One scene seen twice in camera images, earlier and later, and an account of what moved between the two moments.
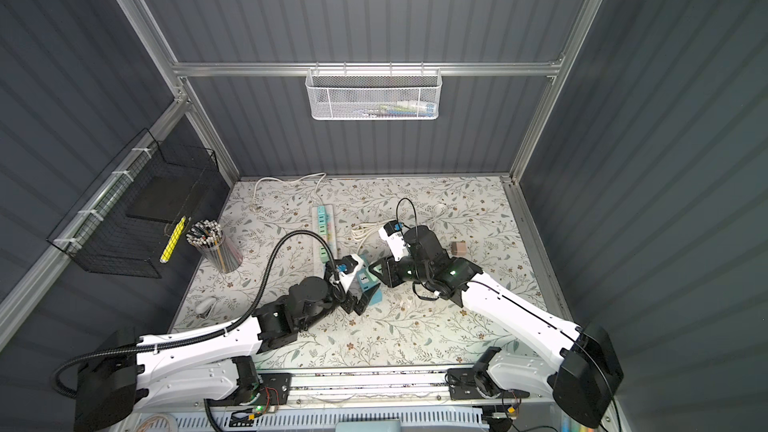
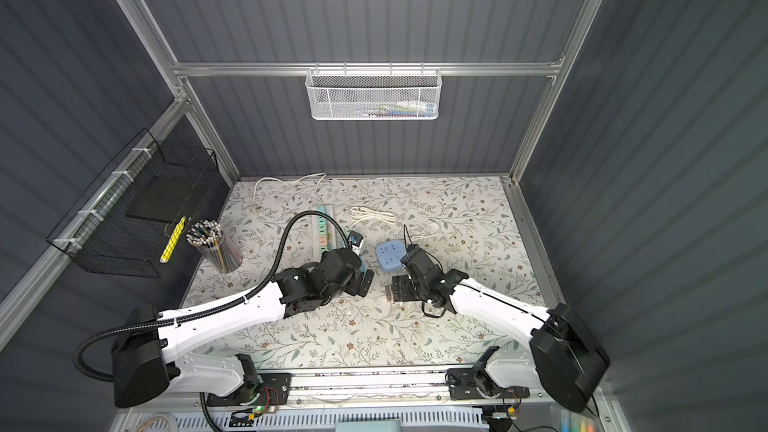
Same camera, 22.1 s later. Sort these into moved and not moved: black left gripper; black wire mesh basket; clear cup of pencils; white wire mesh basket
Moved: black left gripper
Not moved: white wire mesh basket; clear cup of pencils; black wire mesh basket
